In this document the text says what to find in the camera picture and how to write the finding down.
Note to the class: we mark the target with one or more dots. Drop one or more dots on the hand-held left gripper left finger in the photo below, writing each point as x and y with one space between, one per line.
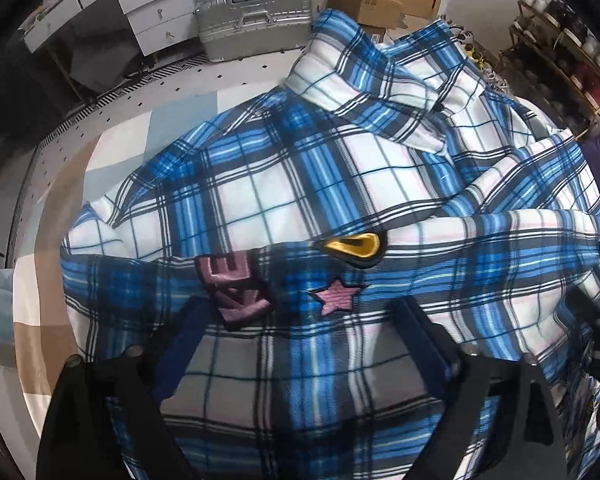
180 352

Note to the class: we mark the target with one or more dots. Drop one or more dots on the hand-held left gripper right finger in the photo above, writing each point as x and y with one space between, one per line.
420 342

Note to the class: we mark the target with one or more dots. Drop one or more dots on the blue plaid shirt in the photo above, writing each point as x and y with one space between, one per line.
290 200

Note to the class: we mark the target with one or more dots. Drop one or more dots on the checkered bed sheet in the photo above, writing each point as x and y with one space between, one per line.
55 270

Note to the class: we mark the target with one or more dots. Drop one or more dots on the shoe rack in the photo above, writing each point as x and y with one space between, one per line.
570 60

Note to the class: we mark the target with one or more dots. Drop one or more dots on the pile of shoes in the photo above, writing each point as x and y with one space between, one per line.
480 55

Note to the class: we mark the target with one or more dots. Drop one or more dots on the silver suitcase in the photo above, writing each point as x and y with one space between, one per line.
250 30

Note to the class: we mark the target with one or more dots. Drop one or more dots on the cardboard box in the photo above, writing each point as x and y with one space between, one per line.
360 5

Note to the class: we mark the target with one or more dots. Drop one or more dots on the white drawer desk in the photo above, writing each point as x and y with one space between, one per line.
155 10

